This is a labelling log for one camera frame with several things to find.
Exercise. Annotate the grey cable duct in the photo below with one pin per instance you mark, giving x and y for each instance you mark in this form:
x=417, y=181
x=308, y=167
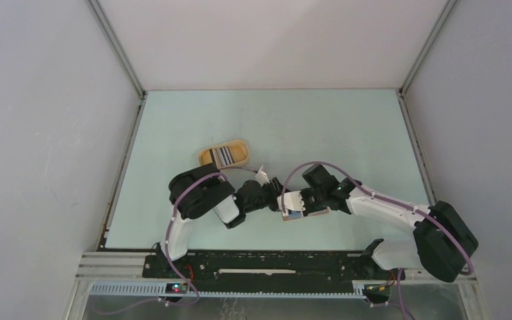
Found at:
x=153, y=289

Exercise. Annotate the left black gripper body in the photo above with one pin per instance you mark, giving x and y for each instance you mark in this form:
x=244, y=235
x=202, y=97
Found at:
x=266, y=197

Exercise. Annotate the aluminium frame rail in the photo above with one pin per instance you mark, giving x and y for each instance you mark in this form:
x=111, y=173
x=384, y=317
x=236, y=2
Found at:
x=129, y=265

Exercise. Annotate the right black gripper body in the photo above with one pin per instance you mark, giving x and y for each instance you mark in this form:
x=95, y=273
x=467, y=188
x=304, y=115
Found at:
x=313, y=200

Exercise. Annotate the cards in tray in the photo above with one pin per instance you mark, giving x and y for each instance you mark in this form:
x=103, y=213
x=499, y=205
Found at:
x=221, y=156

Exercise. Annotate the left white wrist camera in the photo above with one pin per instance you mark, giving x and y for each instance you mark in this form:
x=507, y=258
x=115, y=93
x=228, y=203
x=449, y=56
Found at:
x=261, y=176

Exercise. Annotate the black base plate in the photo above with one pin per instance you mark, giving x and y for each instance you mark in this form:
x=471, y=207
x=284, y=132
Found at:
x=297, y=272

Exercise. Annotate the brown leather card holder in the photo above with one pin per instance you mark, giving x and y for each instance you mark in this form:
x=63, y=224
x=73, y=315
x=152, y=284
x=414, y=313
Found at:
x=313, y=214

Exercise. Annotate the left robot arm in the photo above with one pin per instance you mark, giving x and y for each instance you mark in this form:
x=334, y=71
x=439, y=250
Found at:
x=205, y=189

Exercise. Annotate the yellow oval card tray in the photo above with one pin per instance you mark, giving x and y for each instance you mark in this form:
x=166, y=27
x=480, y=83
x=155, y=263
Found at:
x=239, y=149

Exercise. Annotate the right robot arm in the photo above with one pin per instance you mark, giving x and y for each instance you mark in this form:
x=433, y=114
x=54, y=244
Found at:
x=440, y=241

